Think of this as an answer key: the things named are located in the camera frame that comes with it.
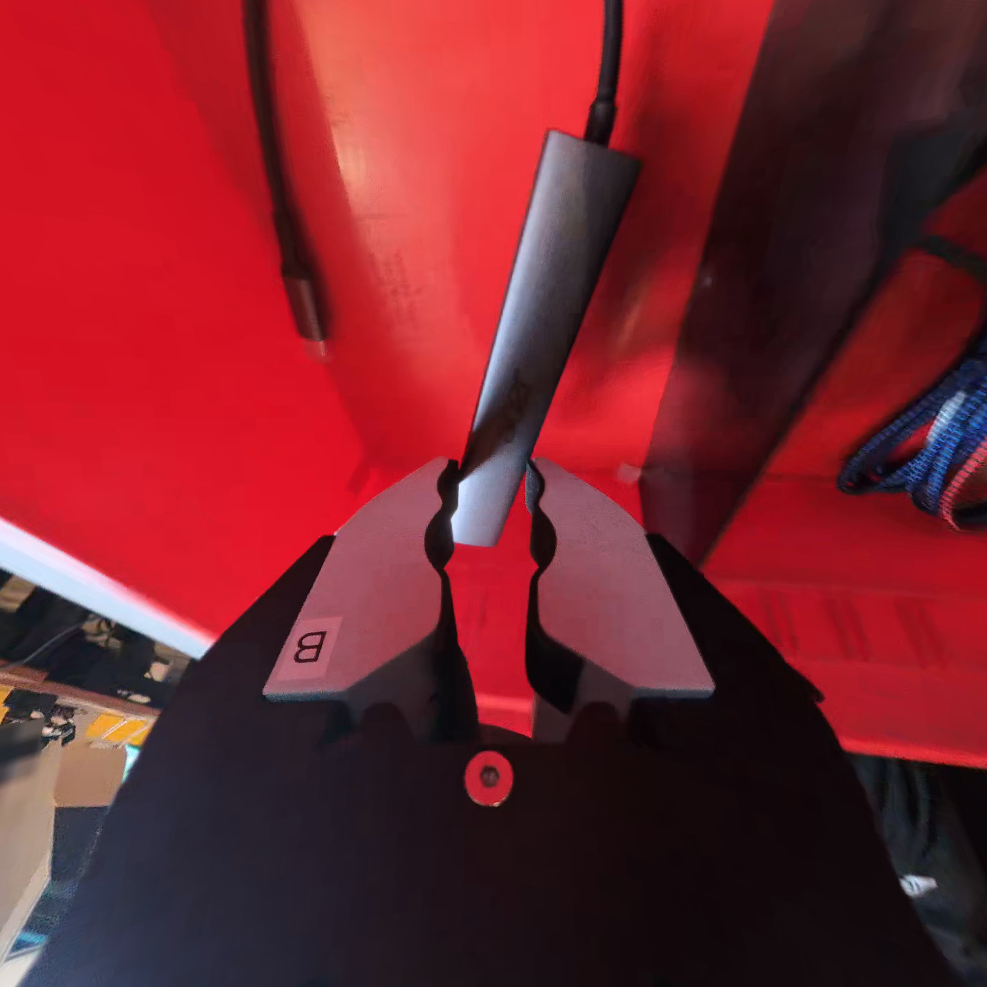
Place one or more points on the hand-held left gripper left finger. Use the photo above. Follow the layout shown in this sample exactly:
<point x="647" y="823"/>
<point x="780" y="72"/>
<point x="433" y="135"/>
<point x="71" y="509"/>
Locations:
<point x="370" y="601"/>

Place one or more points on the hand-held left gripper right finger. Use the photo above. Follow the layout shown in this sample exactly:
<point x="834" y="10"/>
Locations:
<point x="617" y="609"/>

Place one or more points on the grey usb hub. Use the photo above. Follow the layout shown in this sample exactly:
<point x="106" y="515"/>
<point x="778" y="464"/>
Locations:
<point x="540" y="308"/>

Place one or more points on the red plastic bin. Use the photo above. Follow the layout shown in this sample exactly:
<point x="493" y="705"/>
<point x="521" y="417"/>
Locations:
<point x="154" y="308"/>

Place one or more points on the yellow storage bin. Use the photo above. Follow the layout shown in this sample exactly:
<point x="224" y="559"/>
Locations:
<point x="116" y="729"/>

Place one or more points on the black bin divider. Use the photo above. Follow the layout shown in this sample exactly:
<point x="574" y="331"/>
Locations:
<point x="771" y="270"/>

